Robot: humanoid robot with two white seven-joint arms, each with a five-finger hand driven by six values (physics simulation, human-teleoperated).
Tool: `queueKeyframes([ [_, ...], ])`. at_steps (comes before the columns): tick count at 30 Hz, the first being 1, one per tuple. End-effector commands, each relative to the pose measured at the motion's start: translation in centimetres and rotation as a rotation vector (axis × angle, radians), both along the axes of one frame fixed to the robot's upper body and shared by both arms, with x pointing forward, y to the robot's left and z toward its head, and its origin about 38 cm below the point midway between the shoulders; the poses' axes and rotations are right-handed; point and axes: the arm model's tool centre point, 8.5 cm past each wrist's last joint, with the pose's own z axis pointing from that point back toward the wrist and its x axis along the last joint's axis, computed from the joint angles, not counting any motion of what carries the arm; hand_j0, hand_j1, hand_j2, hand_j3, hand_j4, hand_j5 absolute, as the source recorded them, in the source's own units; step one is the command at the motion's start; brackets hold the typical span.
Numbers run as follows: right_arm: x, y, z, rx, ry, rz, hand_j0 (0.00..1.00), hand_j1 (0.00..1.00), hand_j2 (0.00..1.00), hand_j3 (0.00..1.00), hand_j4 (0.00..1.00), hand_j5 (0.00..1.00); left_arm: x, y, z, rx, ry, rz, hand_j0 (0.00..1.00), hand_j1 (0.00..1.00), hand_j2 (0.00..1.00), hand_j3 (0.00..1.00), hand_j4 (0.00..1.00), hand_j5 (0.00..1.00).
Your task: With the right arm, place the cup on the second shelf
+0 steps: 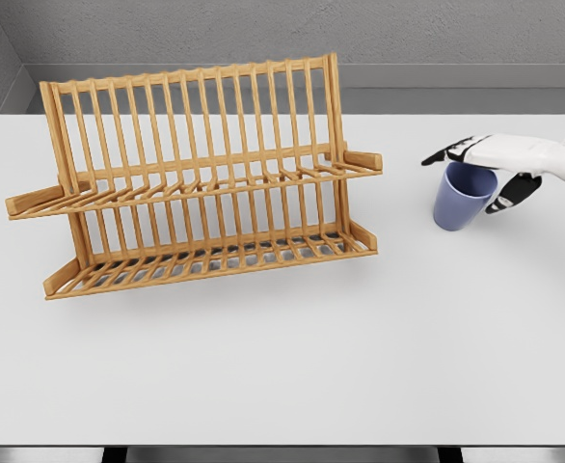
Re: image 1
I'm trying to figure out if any blue plastic cup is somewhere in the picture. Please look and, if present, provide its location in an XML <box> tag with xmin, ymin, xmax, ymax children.
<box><xmin>432</xmin><ymin>161</ymin><xmax>498</xmax><ymax>232</ymax></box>

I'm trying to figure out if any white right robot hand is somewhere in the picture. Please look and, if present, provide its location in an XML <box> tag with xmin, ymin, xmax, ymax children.
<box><xmin>420</xmin><ymin>134</ymin><xmax>556</xmax><ymax>216</ymax></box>

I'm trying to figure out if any wooden two-tier dish rack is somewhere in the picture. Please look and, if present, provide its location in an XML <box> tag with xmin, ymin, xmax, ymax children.
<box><xmin>5</xmin><ymin>51</ymin><xmax>384</xmax><ymax>302</ymax></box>

